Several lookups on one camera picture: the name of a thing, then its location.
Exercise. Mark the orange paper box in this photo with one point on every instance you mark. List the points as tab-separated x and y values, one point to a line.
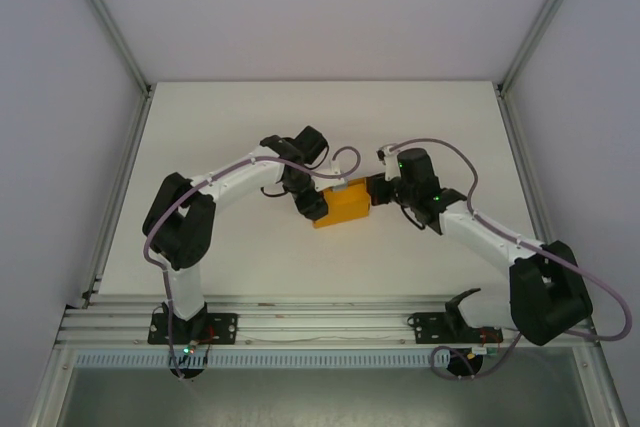
345	207

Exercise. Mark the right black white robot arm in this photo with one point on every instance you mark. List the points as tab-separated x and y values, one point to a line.
545	297

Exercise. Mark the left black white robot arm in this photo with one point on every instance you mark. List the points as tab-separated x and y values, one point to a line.
235	182

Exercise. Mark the grey metal sheet panel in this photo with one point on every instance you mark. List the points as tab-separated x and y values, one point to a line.
320	402

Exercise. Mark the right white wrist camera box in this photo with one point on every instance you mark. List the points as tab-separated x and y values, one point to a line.
385	152

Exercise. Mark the aluminium table side rail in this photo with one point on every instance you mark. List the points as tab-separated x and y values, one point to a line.
127	172
510	137

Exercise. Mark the aluminium mounting rail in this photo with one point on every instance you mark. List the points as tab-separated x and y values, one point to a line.
325	322

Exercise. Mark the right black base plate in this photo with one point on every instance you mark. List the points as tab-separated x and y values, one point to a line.
425	327

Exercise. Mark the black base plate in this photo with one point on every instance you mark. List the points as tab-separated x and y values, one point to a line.
225	327
425	327

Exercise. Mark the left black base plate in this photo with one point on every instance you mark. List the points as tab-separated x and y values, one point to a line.
225	327

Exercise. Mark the aluminium frame post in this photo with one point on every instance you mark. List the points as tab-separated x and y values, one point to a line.
107	22
545	12

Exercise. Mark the aluminium frame bar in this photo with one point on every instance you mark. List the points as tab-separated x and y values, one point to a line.
597	387
50	387

